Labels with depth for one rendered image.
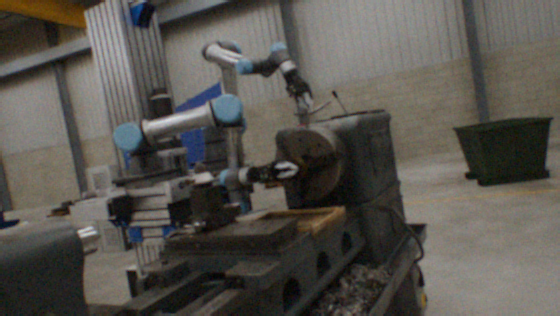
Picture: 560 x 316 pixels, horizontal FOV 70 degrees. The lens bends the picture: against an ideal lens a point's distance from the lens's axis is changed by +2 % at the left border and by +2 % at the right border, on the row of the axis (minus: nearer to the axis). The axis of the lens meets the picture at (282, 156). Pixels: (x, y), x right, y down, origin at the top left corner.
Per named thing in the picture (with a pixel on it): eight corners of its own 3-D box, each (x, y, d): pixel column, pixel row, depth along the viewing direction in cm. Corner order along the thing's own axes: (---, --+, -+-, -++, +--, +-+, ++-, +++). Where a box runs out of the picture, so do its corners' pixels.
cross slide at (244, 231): (195, 235, 142) (192, 223, 142) (300, 232, 121) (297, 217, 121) (159, 251, 128) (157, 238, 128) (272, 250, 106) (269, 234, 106)
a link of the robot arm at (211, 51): (191, 38, 213) (245, 56, 180) (209, 38, 220) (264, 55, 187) (191, 60, 218) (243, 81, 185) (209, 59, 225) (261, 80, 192)
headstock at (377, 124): (327, 185, 251) (316, 124, 249) (403, 178, 227) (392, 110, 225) (281, 208, 200) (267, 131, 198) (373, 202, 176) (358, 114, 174)
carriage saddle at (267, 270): (200, 250, 144) (197, 234, 144) (316, 249, 121) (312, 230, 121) (133, 284, 119) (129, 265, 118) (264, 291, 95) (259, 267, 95)
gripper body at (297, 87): (290, 99, 184) (278, 76, 186) (298, 99, 192) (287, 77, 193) (302, 90, 181) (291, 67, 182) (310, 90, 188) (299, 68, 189)
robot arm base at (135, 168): (122, 177, 179) (118, 155, 179) (149, 171, 192) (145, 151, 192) (145, 174, 171) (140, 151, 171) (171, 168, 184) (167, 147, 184)
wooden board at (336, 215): (270, 219, 176) (268, 211, 176) (346, 216, 158) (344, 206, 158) (229, 241, 150) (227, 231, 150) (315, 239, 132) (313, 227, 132)
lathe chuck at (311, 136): (286, 195, 190) (281, 129, 186) (349, 197, 174) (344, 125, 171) (277, 199, 182) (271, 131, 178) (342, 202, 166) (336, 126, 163)
